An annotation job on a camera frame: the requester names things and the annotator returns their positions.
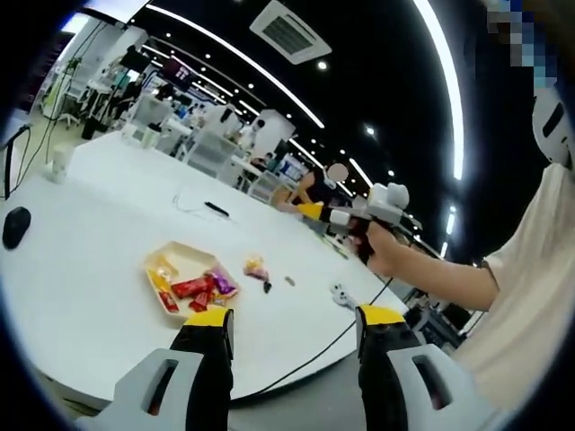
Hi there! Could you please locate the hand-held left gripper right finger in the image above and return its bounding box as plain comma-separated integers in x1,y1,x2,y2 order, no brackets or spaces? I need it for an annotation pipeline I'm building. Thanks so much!
356,303,502,431

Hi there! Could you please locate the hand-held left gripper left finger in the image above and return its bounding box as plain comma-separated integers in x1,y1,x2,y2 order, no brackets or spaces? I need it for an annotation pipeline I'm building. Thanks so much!
75,308,235,431

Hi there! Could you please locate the pile of snack packets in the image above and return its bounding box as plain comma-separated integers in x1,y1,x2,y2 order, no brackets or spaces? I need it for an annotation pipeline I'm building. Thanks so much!
150,254,239,313

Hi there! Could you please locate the pink yellow snack packet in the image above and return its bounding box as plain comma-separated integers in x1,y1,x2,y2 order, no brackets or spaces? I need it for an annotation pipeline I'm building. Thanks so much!
243,253,271,281

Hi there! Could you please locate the cream hexagonal container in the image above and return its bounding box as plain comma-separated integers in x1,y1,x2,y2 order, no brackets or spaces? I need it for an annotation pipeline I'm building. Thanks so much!
142,241,242,318

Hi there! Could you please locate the person's right hand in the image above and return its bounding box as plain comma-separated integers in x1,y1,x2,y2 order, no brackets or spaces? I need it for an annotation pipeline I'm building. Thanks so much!
351,221,404,278

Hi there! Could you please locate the white mesh office chair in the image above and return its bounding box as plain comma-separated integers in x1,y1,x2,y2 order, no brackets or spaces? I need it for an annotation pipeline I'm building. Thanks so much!
249,172,282,203
186,129,235,180

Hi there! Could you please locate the white game controller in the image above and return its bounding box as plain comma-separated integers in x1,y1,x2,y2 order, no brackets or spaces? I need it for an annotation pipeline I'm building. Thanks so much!
331,282,356,309

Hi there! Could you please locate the long curved ceiling light strip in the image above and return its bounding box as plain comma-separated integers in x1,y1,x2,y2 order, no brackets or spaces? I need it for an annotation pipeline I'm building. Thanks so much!
411,0,465,181
146,3,326,129

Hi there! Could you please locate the operator in beige shirt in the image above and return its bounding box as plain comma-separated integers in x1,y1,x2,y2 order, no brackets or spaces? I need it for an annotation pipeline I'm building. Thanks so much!
453,163,575,405

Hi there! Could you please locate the ceiling air conditioner vent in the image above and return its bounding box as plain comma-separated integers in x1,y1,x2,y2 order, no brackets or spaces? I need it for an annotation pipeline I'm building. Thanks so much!
249,0,333,66

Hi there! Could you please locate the white worn device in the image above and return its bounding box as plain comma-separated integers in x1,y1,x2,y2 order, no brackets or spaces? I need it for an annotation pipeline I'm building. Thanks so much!
532,84,575,171

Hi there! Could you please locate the background display screen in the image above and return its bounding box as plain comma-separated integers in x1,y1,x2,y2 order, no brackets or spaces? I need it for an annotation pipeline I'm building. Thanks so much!
164,60,194,83

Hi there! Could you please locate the black computer mouse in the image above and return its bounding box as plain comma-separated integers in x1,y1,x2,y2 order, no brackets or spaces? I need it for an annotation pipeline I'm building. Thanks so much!
2,206,32,250

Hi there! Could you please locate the white paper cup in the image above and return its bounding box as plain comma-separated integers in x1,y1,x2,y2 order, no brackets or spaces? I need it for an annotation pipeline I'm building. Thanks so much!
47,146,73,183

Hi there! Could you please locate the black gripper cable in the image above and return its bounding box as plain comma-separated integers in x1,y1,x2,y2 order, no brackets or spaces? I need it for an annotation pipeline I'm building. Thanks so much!
232,273,393,400

